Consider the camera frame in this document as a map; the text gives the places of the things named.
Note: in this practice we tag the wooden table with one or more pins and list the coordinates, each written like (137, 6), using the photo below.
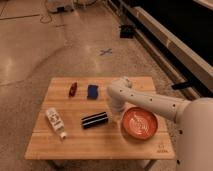
(107, 141)

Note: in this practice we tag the black box on floor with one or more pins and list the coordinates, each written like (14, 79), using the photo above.
(126, 31)

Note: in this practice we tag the blue sponge block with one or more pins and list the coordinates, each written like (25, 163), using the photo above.
(92, 92)

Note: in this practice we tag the black white striped eraser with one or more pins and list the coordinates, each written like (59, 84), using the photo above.
(94, 120)

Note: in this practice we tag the orange patterned bowl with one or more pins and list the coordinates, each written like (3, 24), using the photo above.
(139, 123)

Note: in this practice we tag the small red toy car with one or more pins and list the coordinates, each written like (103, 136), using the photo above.
(73, 89)

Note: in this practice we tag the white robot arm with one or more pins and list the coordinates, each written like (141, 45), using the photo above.
(194, 118)

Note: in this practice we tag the white plastic bottle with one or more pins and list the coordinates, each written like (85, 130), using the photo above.
(56, 122)

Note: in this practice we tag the white equipment base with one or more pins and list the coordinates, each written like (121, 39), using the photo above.
(54, 6)

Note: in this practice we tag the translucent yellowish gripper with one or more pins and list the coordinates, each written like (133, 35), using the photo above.
(116, 116)

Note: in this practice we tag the long metal rail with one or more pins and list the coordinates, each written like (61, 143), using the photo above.
(183, 27)

